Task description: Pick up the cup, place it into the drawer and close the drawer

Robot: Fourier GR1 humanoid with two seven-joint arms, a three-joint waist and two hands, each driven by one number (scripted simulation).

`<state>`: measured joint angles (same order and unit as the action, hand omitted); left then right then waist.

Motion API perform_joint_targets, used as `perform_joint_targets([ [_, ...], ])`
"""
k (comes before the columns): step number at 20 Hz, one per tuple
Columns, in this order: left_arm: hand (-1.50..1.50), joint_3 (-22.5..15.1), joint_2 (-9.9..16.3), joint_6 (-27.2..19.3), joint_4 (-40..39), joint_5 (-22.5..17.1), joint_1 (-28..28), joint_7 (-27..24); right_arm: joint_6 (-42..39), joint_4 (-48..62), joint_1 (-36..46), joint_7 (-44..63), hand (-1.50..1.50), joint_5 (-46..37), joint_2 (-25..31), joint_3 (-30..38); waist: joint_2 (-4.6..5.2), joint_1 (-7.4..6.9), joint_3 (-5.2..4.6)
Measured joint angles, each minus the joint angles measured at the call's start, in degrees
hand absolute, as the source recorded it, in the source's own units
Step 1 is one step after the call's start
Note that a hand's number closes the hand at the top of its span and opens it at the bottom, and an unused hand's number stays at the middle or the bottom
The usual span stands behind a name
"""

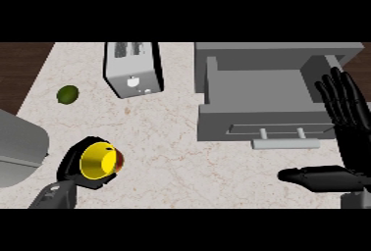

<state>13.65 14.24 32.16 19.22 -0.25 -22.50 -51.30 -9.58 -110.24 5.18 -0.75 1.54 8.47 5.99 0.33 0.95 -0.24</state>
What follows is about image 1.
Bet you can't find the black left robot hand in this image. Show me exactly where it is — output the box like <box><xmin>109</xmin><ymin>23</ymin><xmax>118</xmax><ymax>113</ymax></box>
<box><xmin>55</xmin><ymin>135</ymin><xmax>120</xmax><ymax>190</ymax></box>

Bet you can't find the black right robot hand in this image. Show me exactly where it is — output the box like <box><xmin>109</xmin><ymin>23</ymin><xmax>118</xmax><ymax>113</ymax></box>
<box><xmin>276</xmin><ymin>66</ymin><xmax>371</xmax><ymax>194</ymax></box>

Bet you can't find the yellow cup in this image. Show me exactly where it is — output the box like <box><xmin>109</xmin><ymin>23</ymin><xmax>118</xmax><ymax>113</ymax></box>
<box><xmin>78</xmin><ymin>141</ymin><xmax>126</xmax><ymax>180</ymax></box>

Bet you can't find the grey open drawer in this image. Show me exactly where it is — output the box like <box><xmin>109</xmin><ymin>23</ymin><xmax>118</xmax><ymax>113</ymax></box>
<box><xmin>204</xmin><ymin>56</ymin><xmax>327</xmax><ymax>106</ymax></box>

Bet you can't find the grey drawer front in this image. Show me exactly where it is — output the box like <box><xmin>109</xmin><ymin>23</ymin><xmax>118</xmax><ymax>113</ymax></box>
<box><xmin>195</xmin><ymin>103</ymin><xmax>340</xmax><ymax>142</ymax></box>

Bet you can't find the grey rounded appliance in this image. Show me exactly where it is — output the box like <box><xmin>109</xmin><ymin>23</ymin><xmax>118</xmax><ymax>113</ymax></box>
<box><xmin>0</xmin><ymin>109</ymin><xmax>50</xmax><ymax>189</ymax></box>

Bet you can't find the green lime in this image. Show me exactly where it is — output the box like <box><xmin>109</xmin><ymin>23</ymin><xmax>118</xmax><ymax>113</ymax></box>
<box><xmin>55</xmin><ymin>84</ymin><xmax>81</xmax><ymax>105</ymax></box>

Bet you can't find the silver toaster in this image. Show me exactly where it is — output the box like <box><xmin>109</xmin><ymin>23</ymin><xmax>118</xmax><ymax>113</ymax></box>
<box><xmin>104</xmin><ymin>42</ymin><xmax>166</xmax><ymax>100</ymax></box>

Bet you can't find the grey cabinet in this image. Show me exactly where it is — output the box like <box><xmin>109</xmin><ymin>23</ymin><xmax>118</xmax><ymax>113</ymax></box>
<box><xmin>194</xmin><ymin>42</ymin><xmax>365</xmax><ymax>94</ymax></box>

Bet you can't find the pale grey drawer handle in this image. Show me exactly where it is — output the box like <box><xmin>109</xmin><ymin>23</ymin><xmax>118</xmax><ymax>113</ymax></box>
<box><xmin>251</xmin><ymin>127</ymin><xmax>322</xmax><ymax>151</ymax></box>

